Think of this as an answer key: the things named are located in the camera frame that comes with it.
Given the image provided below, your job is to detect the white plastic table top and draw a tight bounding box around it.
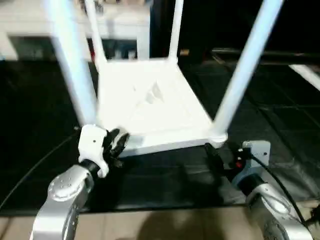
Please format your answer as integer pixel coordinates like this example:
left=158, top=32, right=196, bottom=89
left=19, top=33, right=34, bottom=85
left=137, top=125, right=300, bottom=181
left=92, top=57, right=229, bottom=157

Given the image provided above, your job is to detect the white plastic table leg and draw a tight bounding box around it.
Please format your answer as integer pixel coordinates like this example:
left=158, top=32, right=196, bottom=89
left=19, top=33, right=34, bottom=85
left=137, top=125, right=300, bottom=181
left=169, top=0, right=184, bottom=64
left=44, top=0, right=99, bottom=130
left=84, top=0, right=109, bottom=66
left=212, top=0, right=286, bottom=146

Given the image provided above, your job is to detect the black work mat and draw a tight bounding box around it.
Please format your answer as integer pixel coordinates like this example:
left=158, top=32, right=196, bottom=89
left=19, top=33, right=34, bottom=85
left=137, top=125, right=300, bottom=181
left=0, top=50, right=320, bottom=211

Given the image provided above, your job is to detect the white glass-door cabinet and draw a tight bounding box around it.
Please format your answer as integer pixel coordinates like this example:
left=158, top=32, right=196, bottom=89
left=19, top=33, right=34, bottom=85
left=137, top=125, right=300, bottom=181
left=0, top=0, right=151, bottom=61

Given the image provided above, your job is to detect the small silver ornament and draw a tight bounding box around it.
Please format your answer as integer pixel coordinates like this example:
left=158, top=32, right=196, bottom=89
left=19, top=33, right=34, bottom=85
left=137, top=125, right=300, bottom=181
left=79, top=0, right=106, bottom=13

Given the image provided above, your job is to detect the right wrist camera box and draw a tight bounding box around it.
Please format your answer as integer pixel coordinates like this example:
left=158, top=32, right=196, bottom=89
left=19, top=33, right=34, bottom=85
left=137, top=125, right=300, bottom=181
left=241, top=141, right=272, bottom=167

